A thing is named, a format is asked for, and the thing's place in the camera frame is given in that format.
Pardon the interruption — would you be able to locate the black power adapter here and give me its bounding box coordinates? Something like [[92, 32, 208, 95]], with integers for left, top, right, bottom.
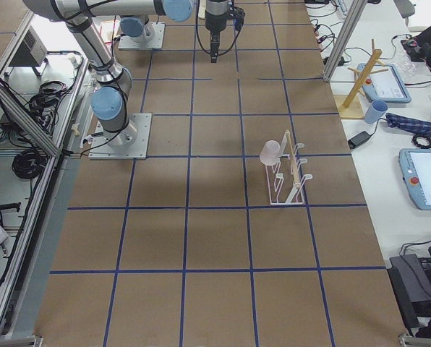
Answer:
[[348, 131, 372, 150]]

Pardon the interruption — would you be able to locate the wooden mug tree stand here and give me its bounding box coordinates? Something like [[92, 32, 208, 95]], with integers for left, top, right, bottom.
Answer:
[[333, 40, 388, 119]]

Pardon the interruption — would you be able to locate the teach pendant near stand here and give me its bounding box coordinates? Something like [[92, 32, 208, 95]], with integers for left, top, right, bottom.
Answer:
[[362, 64, 411, 103]]

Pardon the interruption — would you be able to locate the blue checkered cloth case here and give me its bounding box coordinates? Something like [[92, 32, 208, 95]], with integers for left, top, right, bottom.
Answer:
[[385, 113, 431, 137]]

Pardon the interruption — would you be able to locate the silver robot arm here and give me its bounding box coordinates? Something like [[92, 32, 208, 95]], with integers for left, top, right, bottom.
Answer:
[[120, 15, 155, 43], [24, 1, 199, 151]]

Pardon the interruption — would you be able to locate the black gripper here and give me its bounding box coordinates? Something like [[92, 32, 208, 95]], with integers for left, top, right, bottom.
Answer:
[[205, 0, 226, 64]]

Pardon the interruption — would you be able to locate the white wire cup rack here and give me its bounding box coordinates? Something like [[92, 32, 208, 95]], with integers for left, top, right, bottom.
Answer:
[[264, 129, 313, 206]]

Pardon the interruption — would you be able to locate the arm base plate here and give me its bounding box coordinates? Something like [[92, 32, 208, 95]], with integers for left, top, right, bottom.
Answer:
[[118, 22, 166, 51], [88, 113, 152, 160]]

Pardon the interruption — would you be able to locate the cream plastic tray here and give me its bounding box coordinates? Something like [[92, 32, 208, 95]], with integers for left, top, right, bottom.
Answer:
[[197, 0, 206, 20]]

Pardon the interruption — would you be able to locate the aluminium frame post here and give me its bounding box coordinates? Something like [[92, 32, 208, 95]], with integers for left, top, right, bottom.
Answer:
[[323, 0, 367, 82]]

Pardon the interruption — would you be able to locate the black bead bracelet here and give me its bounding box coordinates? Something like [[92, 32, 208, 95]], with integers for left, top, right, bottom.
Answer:
[[412, 132, 431, 148]]

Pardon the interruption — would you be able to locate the pink plastic cup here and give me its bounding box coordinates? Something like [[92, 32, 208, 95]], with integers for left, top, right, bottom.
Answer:
[[259, 140, 281, 166]]

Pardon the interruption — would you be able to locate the blue cup on desk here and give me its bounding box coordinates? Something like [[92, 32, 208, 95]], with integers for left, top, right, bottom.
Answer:
[[364, 100, 388, 124]]

